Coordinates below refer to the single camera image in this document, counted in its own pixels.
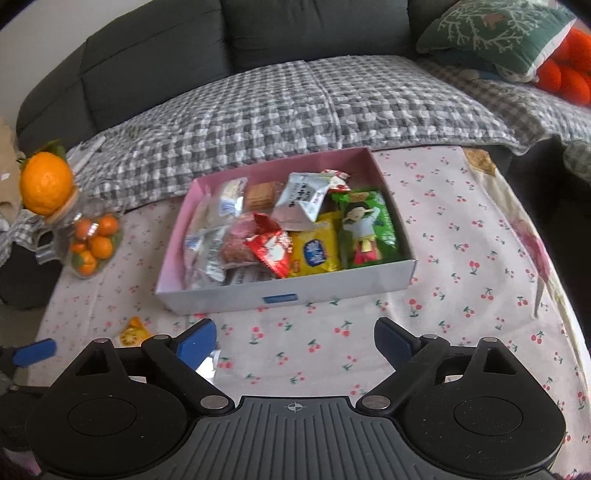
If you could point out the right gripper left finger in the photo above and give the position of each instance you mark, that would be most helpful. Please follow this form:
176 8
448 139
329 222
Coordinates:
171 364

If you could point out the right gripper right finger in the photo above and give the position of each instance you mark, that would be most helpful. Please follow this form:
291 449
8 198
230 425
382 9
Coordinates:
415 361

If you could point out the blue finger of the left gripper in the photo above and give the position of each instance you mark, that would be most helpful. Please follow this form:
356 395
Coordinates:
28 355

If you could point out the yellow chip snack packet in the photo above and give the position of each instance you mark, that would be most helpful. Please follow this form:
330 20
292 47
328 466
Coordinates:
315 251

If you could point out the brown wafer biscuit packet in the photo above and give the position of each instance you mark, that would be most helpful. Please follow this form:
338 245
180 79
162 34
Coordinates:
262 197

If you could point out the pink snack packet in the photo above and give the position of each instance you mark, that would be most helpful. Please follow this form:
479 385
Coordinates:
235 253

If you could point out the orange white small packet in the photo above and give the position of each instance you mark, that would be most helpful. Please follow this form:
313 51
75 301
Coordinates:
133 334

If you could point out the silver white snack packet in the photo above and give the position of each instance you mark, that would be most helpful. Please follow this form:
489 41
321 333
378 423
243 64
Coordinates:
202 244

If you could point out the cherry print tablecloth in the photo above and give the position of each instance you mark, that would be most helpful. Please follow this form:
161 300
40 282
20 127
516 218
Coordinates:
481 271

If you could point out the green cartoon snack packet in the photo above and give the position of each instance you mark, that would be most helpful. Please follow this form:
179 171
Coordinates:
366 236

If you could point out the glass jar of mandarins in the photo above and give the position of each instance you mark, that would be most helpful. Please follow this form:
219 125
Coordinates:
88 235

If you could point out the red white candy packet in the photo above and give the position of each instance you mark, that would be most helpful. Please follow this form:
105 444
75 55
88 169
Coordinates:
270 244

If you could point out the white rice cracker packet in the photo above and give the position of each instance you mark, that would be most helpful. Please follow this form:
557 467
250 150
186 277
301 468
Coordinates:
230 197

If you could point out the large orange jar lid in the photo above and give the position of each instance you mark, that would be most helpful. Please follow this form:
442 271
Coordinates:
46 183

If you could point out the beige folded cloth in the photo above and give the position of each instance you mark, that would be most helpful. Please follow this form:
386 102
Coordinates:
10 200

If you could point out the white black-text snack packet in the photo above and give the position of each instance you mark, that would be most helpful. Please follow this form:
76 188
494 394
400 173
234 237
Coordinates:
301 201

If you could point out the grey checked sofa blanket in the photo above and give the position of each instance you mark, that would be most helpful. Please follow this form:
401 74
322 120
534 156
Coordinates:
294 108

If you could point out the dark grey sofa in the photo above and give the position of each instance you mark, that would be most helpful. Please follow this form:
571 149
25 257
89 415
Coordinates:
165 48

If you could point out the orange plush toy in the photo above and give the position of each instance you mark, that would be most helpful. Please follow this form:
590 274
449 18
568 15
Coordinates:
566 73

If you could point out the green embroidered cushion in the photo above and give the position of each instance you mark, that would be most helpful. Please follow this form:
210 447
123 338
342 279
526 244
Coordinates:
517 37

